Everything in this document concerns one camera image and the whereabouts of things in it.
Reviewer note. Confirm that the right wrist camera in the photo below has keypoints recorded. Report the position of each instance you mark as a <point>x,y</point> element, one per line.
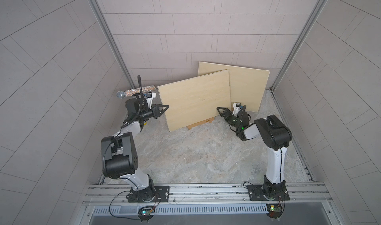
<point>236,108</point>

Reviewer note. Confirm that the right circuit board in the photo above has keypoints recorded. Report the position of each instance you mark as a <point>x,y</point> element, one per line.
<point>275,211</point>

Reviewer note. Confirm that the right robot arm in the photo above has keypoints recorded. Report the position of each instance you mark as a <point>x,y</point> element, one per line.
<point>276,136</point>

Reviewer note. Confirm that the left circuit board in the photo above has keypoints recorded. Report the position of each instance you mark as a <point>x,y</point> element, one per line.
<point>146,213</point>

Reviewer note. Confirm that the aluminium mounting rail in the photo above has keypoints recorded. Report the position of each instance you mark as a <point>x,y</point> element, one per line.
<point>208,204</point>

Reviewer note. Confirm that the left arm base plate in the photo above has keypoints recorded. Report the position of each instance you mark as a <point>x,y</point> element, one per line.
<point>149,195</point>

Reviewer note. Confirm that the wooden easel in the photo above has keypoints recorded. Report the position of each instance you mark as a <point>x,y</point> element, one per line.
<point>200,123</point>

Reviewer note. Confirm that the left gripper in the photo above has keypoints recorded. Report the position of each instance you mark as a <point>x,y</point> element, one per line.
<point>153,112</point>

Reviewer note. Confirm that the plywood board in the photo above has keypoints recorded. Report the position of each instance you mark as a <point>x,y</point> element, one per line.
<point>247,85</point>
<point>196,99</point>

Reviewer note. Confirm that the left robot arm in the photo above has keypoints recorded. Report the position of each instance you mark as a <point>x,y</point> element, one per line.
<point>119,154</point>

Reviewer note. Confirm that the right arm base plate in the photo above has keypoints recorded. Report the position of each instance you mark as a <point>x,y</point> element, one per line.
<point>267,192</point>

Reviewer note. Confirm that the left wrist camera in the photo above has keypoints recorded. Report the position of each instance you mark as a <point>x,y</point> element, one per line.
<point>150,96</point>

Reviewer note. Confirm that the circuit board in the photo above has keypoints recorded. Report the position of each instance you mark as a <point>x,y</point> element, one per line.
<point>146,213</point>
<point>275,211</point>

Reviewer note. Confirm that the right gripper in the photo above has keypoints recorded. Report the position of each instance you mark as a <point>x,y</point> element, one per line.
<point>226,114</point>

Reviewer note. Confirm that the glitter microphone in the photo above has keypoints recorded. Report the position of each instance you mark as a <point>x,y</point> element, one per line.
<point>129,93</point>

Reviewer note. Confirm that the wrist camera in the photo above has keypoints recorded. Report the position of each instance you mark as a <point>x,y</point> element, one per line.
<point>236,108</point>
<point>150,96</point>

